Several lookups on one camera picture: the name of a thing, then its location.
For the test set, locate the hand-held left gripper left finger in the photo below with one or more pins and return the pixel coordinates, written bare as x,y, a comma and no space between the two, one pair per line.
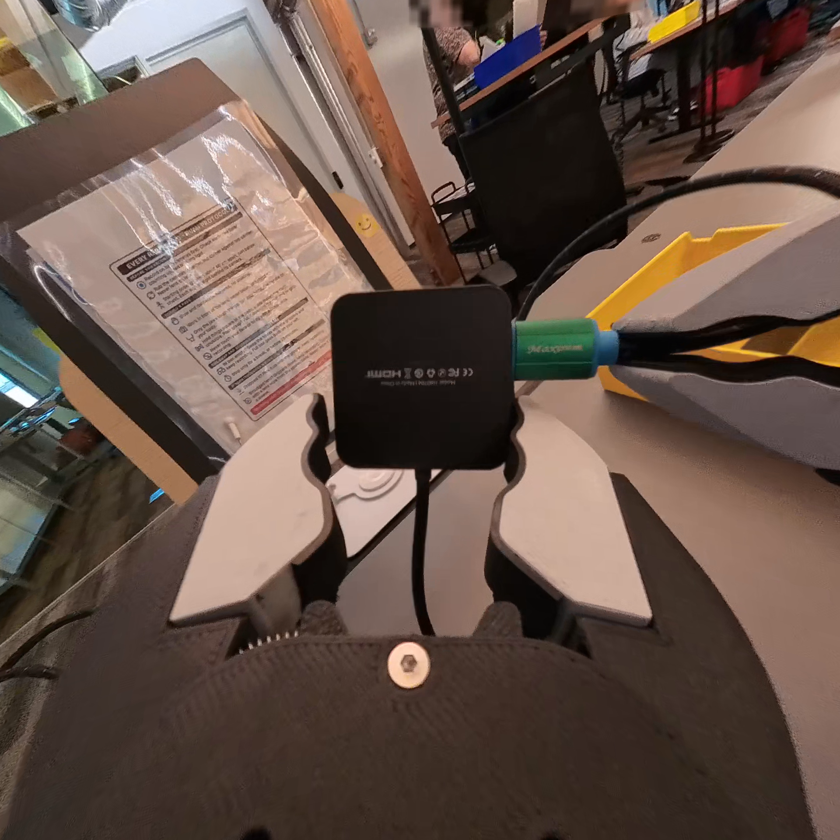
262,512

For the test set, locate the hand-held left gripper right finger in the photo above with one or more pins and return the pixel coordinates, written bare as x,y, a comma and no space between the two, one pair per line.
571,525

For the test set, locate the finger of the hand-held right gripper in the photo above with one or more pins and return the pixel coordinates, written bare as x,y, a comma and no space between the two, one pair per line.
754,282
754,413

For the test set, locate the yellow plastic bin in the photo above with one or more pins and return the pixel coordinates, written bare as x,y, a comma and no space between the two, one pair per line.
646,282

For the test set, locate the black square hdmi adapter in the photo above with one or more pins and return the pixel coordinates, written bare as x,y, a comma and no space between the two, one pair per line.
420,341

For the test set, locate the red storage bin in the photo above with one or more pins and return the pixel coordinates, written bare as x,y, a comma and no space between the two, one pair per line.
728,82
787,33

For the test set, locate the instruction sheet in plastic sleeve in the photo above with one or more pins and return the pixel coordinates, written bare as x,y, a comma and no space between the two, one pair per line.
197,295

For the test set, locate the yellow storage bin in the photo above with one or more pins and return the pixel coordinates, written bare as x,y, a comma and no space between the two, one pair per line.
676,16

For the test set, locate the yellow smiley sticker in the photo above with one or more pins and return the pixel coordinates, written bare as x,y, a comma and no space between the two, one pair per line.
366,225

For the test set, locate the blue storage bin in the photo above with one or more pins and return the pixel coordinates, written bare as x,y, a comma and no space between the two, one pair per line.
508,56

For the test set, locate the wooden post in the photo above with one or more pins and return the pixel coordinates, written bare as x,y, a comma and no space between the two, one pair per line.
374,118

